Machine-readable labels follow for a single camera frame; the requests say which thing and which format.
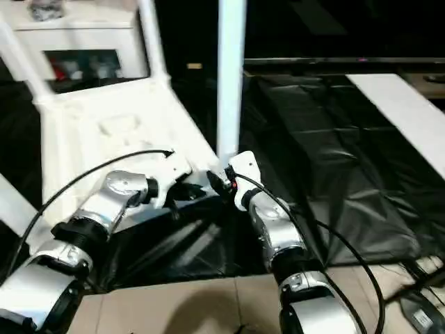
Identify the black plastic mat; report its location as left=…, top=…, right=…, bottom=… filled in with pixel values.
left=0, top=69, right=445, bottom=292

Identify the white board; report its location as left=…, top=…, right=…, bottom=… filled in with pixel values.
left=346, top=73, right=445, bottom=179

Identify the white glass-door cabinet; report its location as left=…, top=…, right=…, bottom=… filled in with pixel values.
left=0, top=0, right=153, bottom=94

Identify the dark grey bundle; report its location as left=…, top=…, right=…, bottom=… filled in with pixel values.
left=29, top=0, right=66, bottom=21

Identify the grey power adapter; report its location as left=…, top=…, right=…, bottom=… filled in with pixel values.
left=398, top=294, right=445, bottom=333

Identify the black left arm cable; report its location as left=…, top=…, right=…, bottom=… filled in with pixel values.
left=6, top=148, right=175, bottom=276

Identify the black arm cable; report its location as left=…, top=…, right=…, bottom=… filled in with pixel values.
left=235, top=173, right=386, bottom=334
left=6, top=148, right=175, bottom=276

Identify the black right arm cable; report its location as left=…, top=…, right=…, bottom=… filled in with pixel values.
left=235, top=173, right=386, bottom=334

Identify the black metal rail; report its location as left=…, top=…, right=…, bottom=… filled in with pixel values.
left=243, top=56, right=445, bottom=67

